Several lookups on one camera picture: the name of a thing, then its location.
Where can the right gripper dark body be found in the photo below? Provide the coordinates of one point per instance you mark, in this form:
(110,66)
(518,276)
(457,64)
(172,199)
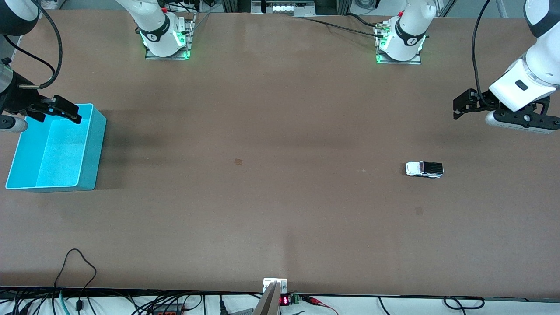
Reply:
(16,97)

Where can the white toy jeep black bed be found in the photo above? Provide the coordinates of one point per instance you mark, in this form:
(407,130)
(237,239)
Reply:
(422,169)

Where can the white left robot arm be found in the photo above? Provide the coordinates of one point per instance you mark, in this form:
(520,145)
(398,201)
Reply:
(404,33)

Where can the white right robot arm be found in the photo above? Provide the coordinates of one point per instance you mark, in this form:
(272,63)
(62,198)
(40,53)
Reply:
(157,30)

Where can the turquoise plastic bin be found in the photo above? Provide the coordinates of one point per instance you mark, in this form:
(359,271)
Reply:
(61,153)

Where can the black orange power strip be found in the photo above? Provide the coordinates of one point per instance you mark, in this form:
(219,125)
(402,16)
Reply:
(168,309)

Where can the red digit display module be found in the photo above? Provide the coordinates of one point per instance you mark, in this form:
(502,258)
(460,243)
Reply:
(285,300)

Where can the grey metal beam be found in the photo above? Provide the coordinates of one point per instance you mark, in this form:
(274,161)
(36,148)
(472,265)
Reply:
(267,302)

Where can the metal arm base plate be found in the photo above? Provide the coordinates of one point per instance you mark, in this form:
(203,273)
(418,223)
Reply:
(399,62)
(168,57)

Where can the aluminium frame with light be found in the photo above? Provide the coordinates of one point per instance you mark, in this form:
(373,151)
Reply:
(282,6)

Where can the white metal bracket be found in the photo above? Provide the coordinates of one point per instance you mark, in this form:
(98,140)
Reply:
(267,282)

